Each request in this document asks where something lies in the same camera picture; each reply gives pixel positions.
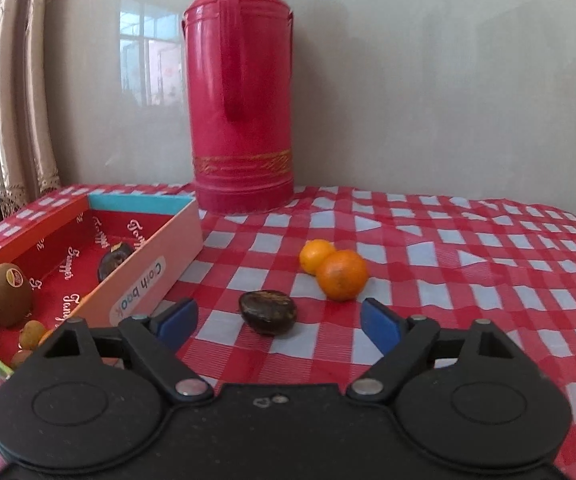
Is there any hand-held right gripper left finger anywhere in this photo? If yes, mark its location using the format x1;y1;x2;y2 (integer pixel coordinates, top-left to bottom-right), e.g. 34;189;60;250
42;298;215;404

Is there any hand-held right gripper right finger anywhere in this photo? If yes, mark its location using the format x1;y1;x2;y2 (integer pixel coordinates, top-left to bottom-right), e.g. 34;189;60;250
346;298;517;402

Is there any brown kiwi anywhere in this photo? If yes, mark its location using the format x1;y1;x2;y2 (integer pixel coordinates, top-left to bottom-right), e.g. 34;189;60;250
0;262;34;329

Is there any colourful cardboard box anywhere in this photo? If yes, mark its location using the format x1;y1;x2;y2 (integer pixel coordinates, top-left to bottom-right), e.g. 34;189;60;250
0;194;204;379

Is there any small tan fruit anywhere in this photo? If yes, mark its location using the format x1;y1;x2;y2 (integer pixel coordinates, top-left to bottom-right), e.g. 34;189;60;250
19;320;47;350

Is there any dark brown fruit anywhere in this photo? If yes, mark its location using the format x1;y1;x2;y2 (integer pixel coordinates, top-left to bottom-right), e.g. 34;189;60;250
97;242;136;283
238;290;298;336

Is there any small orange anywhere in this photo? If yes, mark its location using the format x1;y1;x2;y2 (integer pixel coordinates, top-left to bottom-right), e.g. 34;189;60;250
299;240;336;276

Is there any red checkered tablecloth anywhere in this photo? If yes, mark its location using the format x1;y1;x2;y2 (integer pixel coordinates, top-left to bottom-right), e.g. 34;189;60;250
0;183;576;480

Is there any beige lace curtain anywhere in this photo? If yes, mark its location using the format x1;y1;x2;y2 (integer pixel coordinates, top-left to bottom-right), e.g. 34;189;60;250
0;0;64;221

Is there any red thermos flask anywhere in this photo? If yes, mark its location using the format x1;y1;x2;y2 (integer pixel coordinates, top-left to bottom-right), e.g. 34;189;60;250
180;0;297;216

